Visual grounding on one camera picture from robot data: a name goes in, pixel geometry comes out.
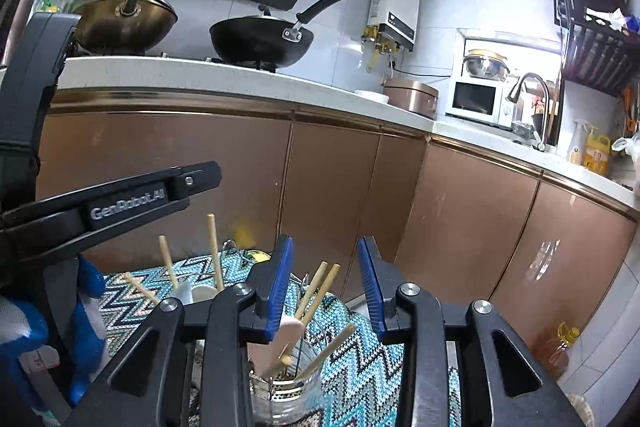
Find white ceramic spoon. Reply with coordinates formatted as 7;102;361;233
170;281;218;306

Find brown kitchen base cabinets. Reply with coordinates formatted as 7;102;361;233
38;89;639;346

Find chrome kitchen faucet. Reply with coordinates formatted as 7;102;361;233
506;72;553;152

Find left blue white gloved hand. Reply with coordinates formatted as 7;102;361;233
1;256;108;425

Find zigzag knitted table cloth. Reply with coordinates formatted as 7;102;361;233
96;247;464;427

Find cooking oil bottle on floor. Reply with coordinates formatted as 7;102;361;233
536;322;580;381

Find brown rice cooker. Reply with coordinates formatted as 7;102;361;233
383;77;438;119

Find white microwave oven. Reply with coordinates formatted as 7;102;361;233
445;76;516;129

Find brass pot with lid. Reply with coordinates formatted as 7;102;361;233
67;0;178;55

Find yellow detergent bottle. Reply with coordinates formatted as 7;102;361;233
582;127;611;176

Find steel pot on microwave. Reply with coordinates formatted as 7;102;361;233
463;49;510;81

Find white gas water heater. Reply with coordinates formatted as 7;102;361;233
362;0;420;51

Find black dish rack shelf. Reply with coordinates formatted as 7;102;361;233
553;0;639;96

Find clear wire utensil holder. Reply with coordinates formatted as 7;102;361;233
188;238;321;427

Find black wok with handle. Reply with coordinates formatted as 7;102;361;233
209;0;344;72

